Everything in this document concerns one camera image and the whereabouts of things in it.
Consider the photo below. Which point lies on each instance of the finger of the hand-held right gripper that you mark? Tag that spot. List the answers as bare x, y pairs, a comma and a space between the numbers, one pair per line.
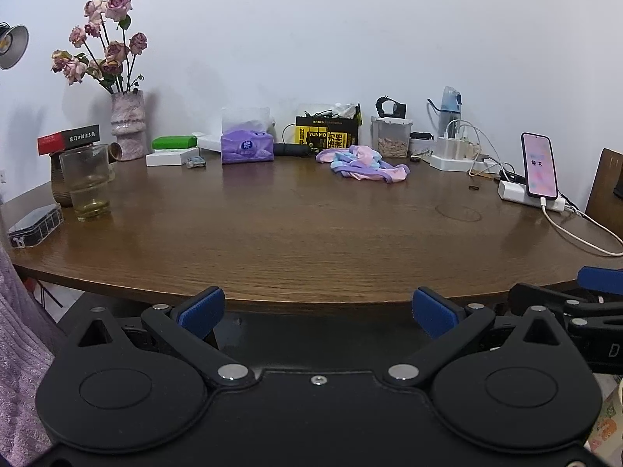
535, 299
602, 279

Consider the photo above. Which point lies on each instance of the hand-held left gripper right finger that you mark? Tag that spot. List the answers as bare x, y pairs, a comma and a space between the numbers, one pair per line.
432, 313

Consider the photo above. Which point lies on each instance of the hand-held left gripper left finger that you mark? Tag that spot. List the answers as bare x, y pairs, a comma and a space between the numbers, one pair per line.
202, 312

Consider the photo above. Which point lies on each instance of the pastel pink blue mesh garment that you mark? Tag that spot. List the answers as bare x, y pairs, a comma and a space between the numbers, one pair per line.
362, 163

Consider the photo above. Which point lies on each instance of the cartoon printed bag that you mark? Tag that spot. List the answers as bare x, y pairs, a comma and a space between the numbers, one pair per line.
608, 423

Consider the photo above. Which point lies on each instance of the wooden chair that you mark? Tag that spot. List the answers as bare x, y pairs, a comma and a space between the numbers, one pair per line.
606, 189

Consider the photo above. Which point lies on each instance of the white phone stand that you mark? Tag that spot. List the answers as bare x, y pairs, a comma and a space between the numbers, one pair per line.
513, 192

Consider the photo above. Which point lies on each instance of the black plug clip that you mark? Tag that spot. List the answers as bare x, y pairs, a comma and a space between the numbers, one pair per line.
511, 175

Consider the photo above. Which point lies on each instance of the smartphone with pink screen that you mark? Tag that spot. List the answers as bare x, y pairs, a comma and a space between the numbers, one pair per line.
539, 165

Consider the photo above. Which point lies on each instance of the small patterned pouch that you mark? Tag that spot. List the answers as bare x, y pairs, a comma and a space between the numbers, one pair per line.
195, 162

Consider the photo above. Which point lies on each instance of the white flat box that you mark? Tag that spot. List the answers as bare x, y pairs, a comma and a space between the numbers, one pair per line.
170, 157

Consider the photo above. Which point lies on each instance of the beige charger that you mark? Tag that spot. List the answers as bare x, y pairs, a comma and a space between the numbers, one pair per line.
469, 148

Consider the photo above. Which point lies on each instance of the white charger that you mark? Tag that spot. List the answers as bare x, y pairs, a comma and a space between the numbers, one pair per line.
448, 147

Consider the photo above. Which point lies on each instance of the small white tin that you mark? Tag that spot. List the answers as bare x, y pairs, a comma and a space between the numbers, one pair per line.
421, 145

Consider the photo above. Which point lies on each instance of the white small box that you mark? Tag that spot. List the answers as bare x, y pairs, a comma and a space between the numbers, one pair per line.
209, 142

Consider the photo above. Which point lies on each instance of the purple tissue pack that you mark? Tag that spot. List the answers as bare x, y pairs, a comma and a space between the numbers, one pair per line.
246, 146

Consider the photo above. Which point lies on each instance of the green box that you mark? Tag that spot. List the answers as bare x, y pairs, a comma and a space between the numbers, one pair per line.
174, 142

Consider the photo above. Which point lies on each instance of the clear glass cup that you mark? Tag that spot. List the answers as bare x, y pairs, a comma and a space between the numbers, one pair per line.
87, 180

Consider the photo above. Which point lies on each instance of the clear container with nuts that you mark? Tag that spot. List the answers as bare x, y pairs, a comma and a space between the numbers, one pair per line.
392, 138

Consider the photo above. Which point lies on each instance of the purple ribbed cloth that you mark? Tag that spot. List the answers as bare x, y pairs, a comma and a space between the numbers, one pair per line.
24, 350

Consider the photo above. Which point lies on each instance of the brass small cup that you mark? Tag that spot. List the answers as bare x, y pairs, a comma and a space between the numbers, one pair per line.
116, 152

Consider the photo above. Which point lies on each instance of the black soft pouch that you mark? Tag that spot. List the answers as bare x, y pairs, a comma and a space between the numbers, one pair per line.
292, 150

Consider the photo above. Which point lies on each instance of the black tin case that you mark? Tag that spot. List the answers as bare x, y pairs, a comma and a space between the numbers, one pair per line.
34, 226

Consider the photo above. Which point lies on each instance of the pink speckled vase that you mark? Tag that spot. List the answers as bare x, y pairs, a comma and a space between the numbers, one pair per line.
127, 126

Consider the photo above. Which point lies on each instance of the yellow black cardboard box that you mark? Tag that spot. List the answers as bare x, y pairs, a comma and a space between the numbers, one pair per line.
328, 136

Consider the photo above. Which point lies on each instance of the blue water bottle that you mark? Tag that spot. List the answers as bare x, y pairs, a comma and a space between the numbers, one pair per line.
450, 107

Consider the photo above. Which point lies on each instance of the black watch on stand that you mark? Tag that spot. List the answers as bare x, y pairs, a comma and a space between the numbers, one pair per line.
392, 108

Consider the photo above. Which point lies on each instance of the red black flat box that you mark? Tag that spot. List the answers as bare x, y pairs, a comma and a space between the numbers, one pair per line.
68, 138

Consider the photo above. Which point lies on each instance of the crumpled white tissue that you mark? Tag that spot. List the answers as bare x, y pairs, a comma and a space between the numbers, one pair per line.
346, 109

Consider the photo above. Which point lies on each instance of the dried pink rose bouquet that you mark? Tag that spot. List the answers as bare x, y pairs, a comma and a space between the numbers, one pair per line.
114, 53

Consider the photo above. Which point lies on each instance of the metal lamp shade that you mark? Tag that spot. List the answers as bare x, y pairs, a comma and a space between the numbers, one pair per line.
12, 46

